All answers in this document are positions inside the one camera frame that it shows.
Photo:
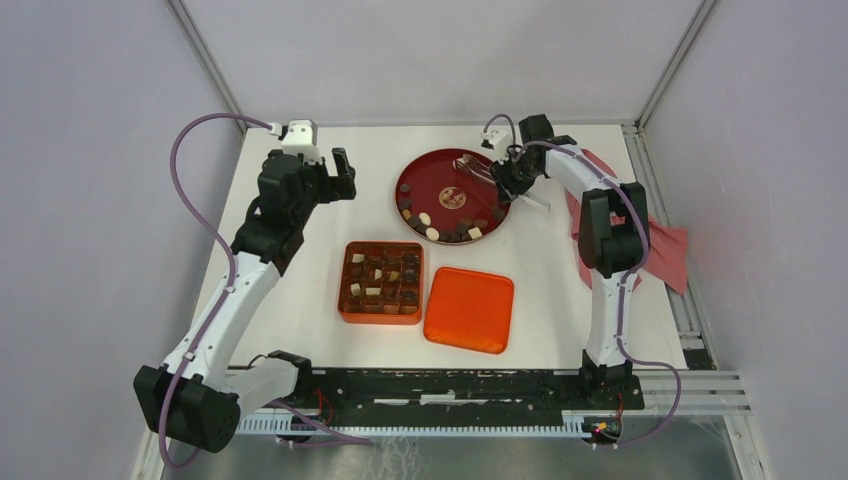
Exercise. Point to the pink cloth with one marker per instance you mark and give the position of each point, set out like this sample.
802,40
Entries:
668,245

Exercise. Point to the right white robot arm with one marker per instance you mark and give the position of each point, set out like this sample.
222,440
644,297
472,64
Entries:
613,231

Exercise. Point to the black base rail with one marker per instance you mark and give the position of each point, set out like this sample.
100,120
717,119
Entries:
372,397

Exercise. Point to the round red tray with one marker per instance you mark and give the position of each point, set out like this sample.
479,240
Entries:
463,210

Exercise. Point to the orange box lid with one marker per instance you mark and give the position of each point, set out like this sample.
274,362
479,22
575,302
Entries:
470,310

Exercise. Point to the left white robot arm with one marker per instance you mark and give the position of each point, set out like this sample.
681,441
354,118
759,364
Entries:
193,397

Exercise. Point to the orange chocolate box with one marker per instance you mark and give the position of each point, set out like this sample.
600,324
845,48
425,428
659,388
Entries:
401,301

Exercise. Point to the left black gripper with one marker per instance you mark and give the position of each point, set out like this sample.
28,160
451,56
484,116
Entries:
339,187

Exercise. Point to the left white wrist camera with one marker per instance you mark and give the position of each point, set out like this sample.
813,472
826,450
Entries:
299,139

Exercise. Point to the metal tongs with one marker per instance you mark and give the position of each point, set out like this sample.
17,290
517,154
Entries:
473,166

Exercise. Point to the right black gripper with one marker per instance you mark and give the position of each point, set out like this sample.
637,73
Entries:
503,177

